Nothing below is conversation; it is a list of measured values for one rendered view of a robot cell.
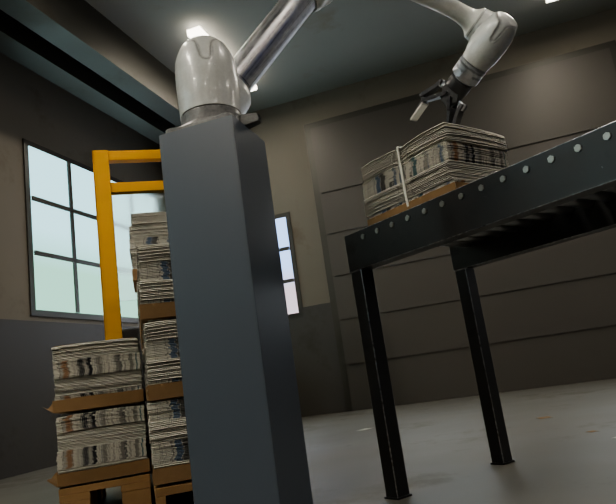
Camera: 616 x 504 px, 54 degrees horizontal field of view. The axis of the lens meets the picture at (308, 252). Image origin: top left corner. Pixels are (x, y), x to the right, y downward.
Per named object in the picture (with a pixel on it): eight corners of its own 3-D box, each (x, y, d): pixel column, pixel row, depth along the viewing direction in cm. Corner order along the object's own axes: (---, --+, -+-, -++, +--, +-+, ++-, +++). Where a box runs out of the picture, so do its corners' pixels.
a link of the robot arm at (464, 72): (473, 69, 175) (460, 86, 178) (492, 75, 180) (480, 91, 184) (456, 51, 179) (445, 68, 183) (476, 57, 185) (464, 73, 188)
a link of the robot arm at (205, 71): (177, 105, 145) (169, 24, 149) (181, 136, 162) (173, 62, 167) (244, 101, 148) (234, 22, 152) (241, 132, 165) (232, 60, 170)
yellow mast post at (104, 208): (115, 479, 315) (91, 150, 352) (115, 477, 323) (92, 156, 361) (133, 476, 317) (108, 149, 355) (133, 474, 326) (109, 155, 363)
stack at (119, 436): (58, 536, 190) (48, 346, 202) (82, 499, 261) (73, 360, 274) (155, 517, 198) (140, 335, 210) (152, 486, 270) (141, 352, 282)
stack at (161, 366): (157, 544, 160) (132, 244, 177) (151, 486, 270) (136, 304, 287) (296, 515, 171) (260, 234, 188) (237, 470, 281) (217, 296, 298)
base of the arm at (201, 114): (245, 111, 140) (242, 90, 142) (163, 135, 147) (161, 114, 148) (274, 137, 158) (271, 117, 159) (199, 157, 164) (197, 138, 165)
